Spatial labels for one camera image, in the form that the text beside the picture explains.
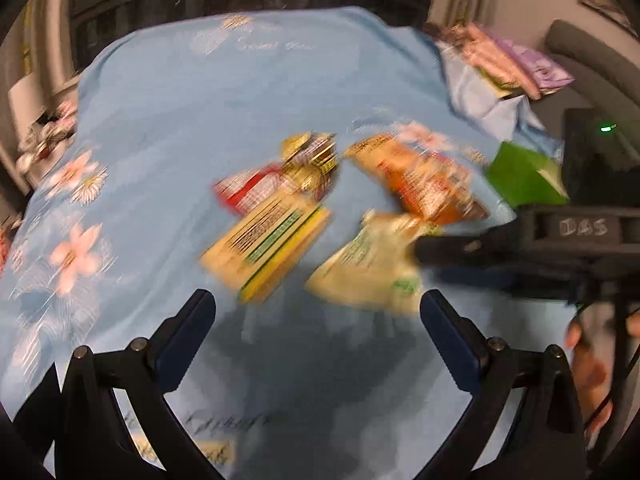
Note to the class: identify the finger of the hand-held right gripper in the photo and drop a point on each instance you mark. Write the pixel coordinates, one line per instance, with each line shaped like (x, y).
(460, 249)

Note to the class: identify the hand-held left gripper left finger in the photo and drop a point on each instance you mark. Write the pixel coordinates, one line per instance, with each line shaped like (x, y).
(187, 332)

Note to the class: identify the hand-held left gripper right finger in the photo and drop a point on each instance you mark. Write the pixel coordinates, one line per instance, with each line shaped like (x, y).
(450, 340)

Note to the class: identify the orange snack packet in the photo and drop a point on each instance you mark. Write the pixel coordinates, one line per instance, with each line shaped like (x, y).
(425, 195)

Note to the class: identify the green container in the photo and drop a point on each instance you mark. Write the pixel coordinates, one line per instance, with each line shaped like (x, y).
(520, 175)

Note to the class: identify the pale cream snack packet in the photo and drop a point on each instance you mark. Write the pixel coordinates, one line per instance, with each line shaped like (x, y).
(365, 265)

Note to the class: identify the yellow cracker packet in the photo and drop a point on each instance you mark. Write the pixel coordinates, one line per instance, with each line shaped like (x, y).
(265, 245)

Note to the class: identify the red and white snack packet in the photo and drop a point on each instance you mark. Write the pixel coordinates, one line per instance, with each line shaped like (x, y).
(245, 190)

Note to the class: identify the gold snack packet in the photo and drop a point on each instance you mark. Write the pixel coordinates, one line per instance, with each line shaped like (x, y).
(310, 160)

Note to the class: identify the person's right hand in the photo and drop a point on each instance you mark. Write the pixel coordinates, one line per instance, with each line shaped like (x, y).
(592, 370)

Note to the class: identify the crumpled pale blue cloth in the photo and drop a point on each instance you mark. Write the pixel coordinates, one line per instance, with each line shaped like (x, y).
(480, 100)

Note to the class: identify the folded purple cloth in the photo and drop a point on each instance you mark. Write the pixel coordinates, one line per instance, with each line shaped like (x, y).
(537, 67)

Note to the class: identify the grey sofa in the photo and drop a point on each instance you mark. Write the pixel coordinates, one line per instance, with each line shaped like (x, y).
(590, 60)

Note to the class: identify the blue floral cloth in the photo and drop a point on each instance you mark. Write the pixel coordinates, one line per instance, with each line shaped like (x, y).
(200, 110)

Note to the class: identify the pile of wrappers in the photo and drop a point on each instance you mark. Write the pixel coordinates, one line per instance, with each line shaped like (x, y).
(50, 130)

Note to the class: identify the white box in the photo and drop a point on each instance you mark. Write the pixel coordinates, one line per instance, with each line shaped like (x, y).
(25, 97)

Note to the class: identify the dark window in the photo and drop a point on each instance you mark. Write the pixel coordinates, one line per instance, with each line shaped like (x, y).
(150, 0)

